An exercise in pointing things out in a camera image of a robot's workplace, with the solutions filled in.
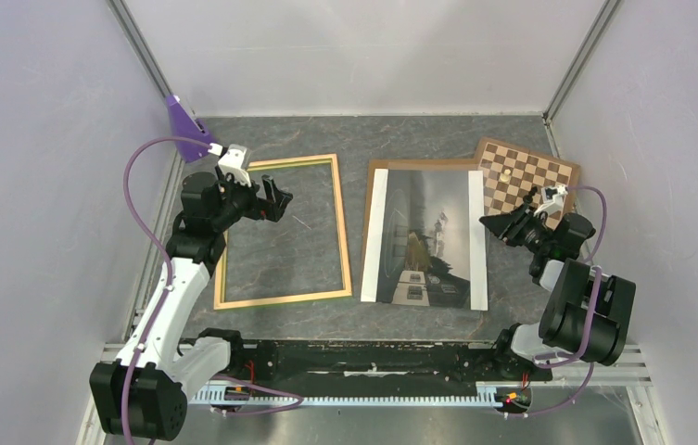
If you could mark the black chess piece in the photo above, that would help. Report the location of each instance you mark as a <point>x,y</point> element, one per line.
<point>528,198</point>

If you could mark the white slotted cable duct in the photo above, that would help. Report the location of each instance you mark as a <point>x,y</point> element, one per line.
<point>218,394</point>

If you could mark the purple plastic stand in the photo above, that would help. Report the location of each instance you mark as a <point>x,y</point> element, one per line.
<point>183,125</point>

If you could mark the landscape photo print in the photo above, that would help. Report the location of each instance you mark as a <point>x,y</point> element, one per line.
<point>422,239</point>

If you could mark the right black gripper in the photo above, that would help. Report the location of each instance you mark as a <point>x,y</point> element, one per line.
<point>507,226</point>

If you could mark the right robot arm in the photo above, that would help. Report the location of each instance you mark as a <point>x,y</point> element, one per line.
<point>587,314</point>

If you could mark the light wooden picture frame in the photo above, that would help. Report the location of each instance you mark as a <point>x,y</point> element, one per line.
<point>220,303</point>

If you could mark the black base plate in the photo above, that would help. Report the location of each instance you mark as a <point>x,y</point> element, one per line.
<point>378,368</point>

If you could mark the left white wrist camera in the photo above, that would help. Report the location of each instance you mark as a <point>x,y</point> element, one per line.
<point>232,163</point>

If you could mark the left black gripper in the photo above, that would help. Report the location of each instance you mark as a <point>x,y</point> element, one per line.
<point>261,209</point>

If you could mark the wooden chessboard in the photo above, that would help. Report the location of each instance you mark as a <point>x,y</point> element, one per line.
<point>529,168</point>

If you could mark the brown frame backing board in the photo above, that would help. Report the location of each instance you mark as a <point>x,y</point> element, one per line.
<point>422,164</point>

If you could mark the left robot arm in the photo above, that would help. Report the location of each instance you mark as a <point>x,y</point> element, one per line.
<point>144,392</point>

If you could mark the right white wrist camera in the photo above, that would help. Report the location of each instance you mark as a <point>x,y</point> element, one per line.
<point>552,200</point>

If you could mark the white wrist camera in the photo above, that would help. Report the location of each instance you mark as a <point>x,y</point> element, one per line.
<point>232,163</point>
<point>552,200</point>

